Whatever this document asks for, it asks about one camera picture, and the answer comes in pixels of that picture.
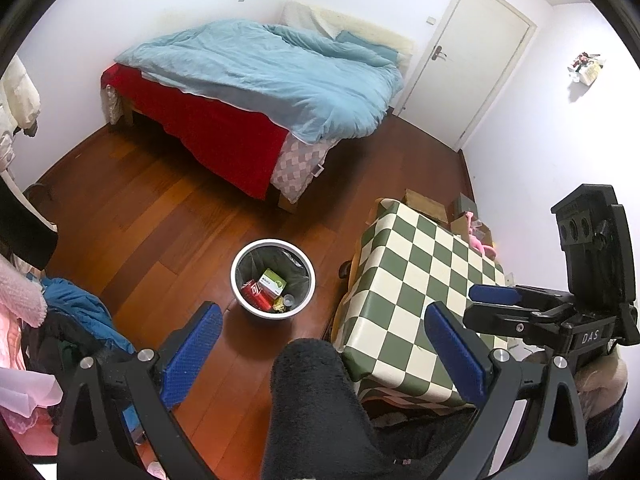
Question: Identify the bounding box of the wall ornament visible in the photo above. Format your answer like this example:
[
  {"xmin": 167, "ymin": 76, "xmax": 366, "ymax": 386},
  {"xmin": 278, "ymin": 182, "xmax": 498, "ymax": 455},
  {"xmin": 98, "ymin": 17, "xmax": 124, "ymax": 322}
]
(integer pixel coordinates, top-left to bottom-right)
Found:
[{"xmin": 567, "ymin": 51, "xmax": 607, "ymax": 86}]

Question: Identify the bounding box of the light blue duvet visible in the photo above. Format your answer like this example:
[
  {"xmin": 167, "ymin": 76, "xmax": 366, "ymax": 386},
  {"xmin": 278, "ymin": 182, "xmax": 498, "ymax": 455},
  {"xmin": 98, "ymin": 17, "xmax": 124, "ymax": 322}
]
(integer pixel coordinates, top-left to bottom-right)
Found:
[{"xmin": 114, "ymin": 19, "xmax": 405, "ymax": 145}]

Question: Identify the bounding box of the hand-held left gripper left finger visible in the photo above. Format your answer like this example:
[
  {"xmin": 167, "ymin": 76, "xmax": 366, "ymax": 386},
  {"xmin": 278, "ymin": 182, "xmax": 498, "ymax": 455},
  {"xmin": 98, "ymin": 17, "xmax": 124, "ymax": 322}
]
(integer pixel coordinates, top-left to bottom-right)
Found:
[{"xmin": 56, "ymin": 301, "xmax": 224, "ymax": 480}]

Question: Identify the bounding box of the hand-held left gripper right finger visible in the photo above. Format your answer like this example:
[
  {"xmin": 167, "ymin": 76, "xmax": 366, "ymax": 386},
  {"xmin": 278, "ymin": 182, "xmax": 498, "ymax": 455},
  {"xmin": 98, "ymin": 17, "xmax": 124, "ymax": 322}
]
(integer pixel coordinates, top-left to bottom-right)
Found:
[{"xmin": 424, "ymin": 301, "xmax": 591, "ymax": 480}]

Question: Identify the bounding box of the pink fluffy garment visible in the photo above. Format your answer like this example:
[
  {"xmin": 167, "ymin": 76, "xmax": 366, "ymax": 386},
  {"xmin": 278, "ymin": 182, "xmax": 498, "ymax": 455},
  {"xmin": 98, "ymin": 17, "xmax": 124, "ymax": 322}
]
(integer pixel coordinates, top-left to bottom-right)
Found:
[{"xmin": 0, "ymin": 255, "xmax": 48, "ymax": 328}]

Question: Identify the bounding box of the pink clothes pile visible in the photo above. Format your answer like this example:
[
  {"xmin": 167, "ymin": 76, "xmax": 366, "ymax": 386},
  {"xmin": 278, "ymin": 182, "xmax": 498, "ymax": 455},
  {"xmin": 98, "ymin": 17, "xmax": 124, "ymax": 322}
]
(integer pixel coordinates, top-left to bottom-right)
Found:
[{"xmin": 0, "ymin": 305, "xmax": 63, "ymax": 456}]

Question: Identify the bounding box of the person's right forearm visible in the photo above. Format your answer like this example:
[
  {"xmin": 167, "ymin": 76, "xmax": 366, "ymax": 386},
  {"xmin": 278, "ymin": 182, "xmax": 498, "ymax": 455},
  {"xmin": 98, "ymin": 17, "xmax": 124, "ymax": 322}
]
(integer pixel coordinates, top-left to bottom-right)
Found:
[{"xmin": 570, "ymin": 352, "xmax": 631, "ymax": 461}]

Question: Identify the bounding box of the red soda can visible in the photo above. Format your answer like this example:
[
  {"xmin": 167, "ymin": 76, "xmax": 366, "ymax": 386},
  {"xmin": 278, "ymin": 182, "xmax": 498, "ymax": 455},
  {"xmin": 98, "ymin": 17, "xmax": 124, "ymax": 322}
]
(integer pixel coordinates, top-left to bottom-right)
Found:
[{"xmin": 241, "ymin": 280, "xmax": 275, "ymax": 311}]

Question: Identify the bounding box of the green box with white label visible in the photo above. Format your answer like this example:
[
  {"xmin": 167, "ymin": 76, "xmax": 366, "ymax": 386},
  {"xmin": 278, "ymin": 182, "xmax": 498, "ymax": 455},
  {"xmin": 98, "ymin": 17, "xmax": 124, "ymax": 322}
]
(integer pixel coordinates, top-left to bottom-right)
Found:
[{"xmin": 257, "ymin": 269, "xmax": 287, "ymax": 297}]

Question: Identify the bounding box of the brown cardboard box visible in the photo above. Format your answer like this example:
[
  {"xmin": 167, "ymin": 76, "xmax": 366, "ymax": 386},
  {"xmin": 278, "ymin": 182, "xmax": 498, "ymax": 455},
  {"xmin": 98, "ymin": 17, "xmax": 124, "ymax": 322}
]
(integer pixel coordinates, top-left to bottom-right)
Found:
[{"xmin": 404, "ymin": 188, "xmax": 449, "ymax": 225}]

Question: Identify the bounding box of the black garment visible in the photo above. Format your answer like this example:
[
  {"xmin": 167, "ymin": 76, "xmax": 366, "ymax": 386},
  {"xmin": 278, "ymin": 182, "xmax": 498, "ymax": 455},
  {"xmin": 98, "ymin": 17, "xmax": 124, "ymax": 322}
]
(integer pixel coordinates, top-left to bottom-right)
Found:
[{"xmin": 0, "ymin": 175, "xmax": 60, "ymax": 271}]

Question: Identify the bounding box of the orange cloth under tablecloth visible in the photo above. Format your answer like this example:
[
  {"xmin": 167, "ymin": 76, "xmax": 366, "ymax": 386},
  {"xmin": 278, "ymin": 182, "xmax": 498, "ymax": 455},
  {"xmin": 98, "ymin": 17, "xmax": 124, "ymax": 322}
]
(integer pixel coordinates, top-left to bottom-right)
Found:
[{"xmin": 327, "ymin": 200, "xmax": 381, "ymax": 346}]

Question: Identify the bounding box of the cream fluffy headboard cover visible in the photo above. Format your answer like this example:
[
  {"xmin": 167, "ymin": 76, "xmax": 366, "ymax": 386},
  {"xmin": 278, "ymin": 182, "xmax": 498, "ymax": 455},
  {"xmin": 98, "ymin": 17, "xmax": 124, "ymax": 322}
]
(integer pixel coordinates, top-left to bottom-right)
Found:
[{"xmin": 277, "ymin": 0, "xmax": 416, "ymax": 56}]

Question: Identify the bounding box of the grey green box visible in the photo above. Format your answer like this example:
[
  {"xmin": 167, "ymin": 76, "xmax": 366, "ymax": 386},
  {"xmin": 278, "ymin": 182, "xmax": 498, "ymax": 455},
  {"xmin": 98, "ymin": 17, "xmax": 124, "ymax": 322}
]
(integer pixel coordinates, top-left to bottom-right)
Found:
[{"xmin": 450, "ymin": 194, "xmax": 478, "ymax": 223}]

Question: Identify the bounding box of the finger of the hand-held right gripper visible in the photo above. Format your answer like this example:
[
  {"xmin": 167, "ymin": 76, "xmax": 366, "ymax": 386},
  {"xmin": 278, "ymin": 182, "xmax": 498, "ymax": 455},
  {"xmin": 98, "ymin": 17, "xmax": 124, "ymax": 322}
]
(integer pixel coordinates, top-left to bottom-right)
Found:
[
  {"xmin": 462, "ymin": 302, "xmax": 571, "ymax": 346},
  {"xmin": 469, "ymin": 282, "xmax": 576, "ymax": 311}
]

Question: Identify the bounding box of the white trash bin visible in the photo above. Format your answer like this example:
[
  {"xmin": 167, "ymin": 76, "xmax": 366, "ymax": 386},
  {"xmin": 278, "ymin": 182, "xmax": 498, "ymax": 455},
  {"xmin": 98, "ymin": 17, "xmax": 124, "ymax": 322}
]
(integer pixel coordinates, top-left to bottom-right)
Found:
[{"xmin": 230, "ymin": 240, "xmax": 316, "ymax": 322}]

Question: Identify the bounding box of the pink checkered mattress cover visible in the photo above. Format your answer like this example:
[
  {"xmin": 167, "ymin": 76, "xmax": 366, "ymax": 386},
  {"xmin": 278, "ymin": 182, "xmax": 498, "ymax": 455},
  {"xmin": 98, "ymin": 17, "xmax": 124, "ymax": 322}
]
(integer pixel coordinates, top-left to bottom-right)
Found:
[{"xmin": 270, "ymin": 135, "xmax": 337, "ymax": 197}]

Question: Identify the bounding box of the person's black fleece leg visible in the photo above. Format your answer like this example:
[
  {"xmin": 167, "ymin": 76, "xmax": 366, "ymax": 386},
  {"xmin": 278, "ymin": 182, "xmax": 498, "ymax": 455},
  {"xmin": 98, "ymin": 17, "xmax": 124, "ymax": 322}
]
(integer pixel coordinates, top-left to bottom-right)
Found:
[{"xmin": 260, "ymin": 337, "xmax": 481, "ymax": 480}]

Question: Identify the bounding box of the white hanging jacket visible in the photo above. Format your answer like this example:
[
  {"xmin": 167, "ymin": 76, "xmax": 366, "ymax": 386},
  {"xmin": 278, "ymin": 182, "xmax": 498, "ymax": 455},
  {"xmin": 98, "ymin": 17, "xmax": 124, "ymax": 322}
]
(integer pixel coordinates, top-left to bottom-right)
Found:
[{"xmin": 0, "ymin": 55, "xmax": 42, "ymax": 171}]

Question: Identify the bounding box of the blue pillow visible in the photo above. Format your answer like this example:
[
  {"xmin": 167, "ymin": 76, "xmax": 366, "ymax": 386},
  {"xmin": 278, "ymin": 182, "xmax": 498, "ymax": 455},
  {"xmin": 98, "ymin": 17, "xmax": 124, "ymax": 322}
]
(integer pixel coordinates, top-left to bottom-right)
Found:
[{"xmin": 336, "ymin": 30, "xmax": 401, "ymax": 63}]

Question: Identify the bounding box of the red bed sheet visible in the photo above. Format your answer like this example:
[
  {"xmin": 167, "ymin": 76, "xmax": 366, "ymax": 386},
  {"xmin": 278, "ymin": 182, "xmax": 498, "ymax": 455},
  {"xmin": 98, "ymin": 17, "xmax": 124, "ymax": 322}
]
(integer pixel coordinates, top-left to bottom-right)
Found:
[{"xmin": 100, "ymin": 63, "xmax": 291, "ymax": 200}]

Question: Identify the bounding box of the white door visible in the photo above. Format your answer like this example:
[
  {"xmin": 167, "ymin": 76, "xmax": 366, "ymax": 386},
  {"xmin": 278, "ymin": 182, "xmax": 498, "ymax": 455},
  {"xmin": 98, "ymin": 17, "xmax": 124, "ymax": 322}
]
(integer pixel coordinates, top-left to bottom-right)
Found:
[{"xmin": 392, "ymin": 0, "xmax": 538, "ymax": 153}]

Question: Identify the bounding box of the pink toy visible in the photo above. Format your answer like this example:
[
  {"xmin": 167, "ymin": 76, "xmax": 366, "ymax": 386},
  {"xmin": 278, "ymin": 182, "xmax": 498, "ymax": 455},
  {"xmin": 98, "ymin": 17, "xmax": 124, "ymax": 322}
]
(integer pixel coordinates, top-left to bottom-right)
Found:
[{"xmin": 462, "ymin": 212, "xmax": 501, "ymax": 261}]

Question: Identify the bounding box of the blue jacket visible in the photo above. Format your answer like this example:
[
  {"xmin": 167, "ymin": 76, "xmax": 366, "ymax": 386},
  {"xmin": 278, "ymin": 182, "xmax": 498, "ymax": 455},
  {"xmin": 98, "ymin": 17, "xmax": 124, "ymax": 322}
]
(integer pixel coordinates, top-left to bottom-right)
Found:
[{"xmin": 40, "ymin": 276, "xmax": 133, "ymax": 356}]

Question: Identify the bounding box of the green cream checkered tablecloth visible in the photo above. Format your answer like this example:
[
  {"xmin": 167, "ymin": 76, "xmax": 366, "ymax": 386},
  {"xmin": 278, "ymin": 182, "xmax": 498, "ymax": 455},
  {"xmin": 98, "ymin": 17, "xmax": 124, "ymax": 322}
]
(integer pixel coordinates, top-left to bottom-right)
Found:
[{"xmin": 330, "ymin": 197, "xmax": 516, "ymax": 408}]

